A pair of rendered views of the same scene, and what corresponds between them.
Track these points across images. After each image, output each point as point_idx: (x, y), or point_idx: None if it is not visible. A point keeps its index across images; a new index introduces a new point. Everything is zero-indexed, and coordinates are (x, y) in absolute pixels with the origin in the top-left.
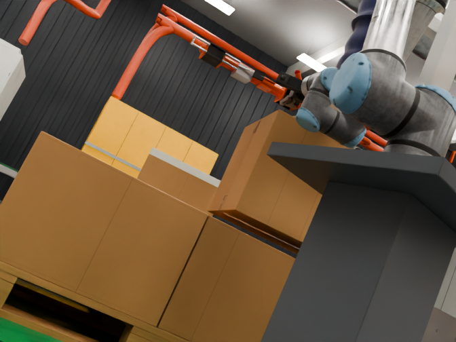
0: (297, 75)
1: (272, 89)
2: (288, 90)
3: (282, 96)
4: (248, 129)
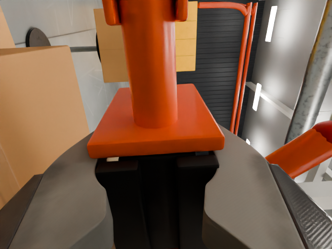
0: (313, 148)
1: (107, 24)
2: (176, 168)
3: (100, 147)
4: (16, 50)
